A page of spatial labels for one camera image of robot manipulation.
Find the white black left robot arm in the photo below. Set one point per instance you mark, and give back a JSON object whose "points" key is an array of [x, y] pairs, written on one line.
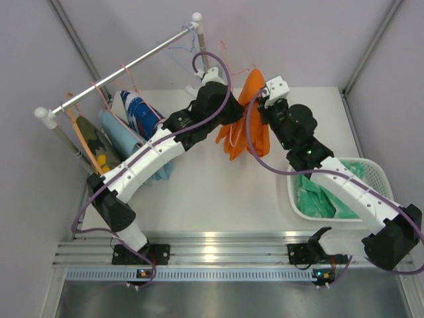
{"points": [[111, 192]]}

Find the light blue trousers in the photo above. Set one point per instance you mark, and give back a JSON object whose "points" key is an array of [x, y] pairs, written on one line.
{"points": [[123, 154]]}

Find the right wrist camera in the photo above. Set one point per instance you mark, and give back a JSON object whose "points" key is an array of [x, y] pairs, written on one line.
{"points": [[276, 88]]}

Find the green white patterned trousers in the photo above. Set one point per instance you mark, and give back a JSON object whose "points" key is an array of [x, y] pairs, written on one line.
{"points": [[317, 202]]}

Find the blue white patterned trousers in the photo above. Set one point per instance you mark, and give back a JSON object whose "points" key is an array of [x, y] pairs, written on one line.
{"points": [[142, 118]]}

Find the white perforated plastic basket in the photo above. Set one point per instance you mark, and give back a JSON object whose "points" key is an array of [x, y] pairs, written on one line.
{"points": [[366, 170]]}

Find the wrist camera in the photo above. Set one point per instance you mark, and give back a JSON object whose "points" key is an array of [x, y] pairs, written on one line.
{"points": [[211, 75], [276, 88]]}

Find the blue wire hanger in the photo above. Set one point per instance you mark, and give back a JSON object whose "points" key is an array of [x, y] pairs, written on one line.
{"points": [[182, 55]]}

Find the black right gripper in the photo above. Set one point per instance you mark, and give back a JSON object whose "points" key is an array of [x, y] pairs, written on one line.
{"points": [[264, 112]]}

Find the perforated cable duct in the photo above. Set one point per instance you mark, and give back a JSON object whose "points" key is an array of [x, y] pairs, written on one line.
{"points": [[199, 274]]}

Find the orange trousers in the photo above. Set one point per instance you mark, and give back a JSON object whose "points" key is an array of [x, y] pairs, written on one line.
{"points": [[247, 135]]}

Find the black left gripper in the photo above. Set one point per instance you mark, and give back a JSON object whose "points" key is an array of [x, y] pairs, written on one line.
{"points": [[236, 110]]}

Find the silver clothes rack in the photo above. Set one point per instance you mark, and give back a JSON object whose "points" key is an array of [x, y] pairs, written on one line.
{"points": [[48, 116]]}

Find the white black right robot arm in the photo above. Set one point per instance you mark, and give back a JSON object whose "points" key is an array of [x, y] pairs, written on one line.
{"points": [[392, 230]]}

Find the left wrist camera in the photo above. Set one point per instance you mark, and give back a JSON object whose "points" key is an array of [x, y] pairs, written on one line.
{"points": [[211, 75]]}

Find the aluminium rail frame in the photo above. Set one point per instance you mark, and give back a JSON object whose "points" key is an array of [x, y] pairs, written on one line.
{"points": [[208, 249]]}

